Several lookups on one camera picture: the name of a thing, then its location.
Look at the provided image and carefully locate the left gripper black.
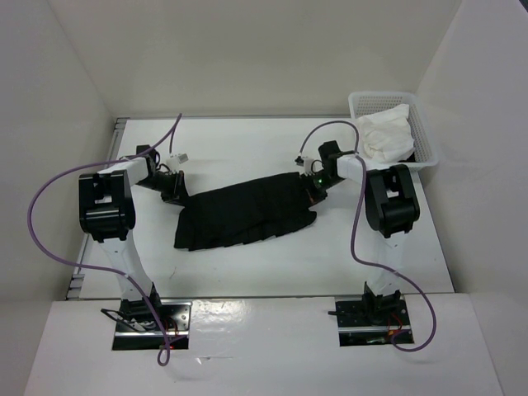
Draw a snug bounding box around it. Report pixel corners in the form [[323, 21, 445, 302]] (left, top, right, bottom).
[[135, 170, 193, 208]]

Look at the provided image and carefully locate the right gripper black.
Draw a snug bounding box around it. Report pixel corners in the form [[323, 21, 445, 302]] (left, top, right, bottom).
[[299, 170, 345, 211]]

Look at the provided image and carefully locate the black skirt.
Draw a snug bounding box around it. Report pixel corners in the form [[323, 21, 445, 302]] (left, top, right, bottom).
[[174, 172, 317, 251]]

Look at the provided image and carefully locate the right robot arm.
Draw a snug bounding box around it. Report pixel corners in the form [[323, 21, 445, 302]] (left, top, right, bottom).
[[295, 140, 420, 325]]

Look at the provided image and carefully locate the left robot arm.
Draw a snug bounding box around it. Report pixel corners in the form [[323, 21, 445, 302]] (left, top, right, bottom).
[[78, 145, 189, 330]]

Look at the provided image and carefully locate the white skirt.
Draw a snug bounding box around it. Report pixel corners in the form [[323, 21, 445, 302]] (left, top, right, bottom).
[[356, 104, 414, 163]]

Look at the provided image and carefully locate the white plastic basket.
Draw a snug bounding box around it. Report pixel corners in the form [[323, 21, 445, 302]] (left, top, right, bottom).
[[348, 91, 438, 172]]

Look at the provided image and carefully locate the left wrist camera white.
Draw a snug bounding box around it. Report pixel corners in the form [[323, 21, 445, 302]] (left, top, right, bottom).
[[164, 153, 189, 173]]

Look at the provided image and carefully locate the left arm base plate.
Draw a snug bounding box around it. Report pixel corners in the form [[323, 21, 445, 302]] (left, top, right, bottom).
[[101, 299, 192, 351]]

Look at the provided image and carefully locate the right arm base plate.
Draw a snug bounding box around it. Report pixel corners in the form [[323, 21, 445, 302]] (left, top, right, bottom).
[[328, 296, 414, 347]]

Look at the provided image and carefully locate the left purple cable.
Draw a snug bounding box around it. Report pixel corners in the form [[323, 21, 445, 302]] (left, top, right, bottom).
[[26, 113, 183, 367]]

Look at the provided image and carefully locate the purple cable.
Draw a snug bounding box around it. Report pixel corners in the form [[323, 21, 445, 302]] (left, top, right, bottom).
[[26, 113, 183, 367], [299, 120, 437, 352]]

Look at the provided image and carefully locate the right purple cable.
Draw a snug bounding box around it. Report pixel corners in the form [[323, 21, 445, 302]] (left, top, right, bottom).
[[299, 120, 437, 352]]

